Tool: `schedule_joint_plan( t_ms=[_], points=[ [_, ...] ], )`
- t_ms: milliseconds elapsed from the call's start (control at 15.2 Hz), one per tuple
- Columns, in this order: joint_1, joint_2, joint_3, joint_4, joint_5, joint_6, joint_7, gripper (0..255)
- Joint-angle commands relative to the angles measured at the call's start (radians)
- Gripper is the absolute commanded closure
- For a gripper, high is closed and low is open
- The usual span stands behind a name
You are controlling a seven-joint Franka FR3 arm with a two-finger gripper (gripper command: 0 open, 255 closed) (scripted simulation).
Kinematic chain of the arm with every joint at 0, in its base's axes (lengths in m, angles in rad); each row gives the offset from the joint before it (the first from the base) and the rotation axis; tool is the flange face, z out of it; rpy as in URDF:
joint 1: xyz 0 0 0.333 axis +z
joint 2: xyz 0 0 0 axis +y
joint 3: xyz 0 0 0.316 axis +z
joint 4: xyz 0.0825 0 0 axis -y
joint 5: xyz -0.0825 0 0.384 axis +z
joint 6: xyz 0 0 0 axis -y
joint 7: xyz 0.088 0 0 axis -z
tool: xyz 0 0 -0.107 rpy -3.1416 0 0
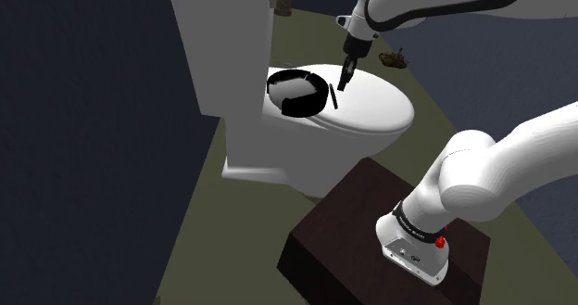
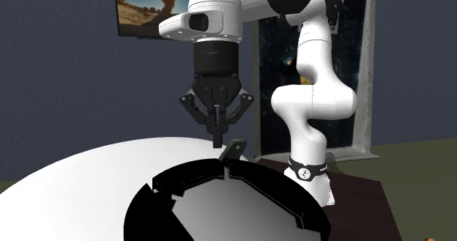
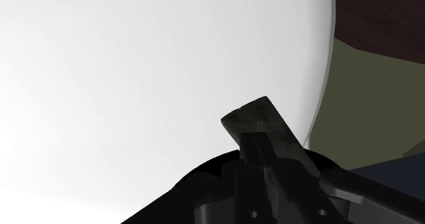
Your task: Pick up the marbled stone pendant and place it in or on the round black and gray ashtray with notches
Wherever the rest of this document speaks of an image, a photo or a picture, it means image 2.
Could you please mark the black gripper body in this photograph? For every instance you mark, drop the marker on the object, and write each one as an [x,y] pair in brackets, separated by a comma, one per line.
[216,69]

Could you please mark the white round table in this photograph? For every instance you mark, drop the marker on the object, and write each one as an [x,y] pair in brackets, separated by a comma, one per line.
[71,190]

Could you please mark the grey framed dark picture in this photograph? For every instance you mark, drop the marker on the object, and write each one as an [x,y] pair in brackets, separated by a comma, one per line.
[272,54]

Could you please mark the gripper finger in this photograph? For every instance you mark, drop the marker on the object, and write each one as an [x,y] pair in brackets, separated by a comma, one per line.
[242,102]
[194,106]

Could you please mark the black round bowl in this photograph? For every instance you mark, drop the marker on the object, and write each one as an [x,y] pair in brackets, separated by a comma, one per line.
[285,197]

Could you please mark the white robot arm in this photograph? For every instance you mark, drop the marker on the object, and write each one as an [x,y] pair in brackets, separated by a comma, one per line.
[314,101]

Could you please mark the desert landscape wall picture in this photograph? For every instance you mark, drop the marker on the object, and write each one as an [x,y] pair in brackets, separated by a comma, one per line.
[142,8]

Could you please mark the dark brown robot stand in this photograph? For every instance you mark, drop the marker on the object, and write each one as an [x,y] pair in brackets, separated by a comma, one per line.
[357,211]

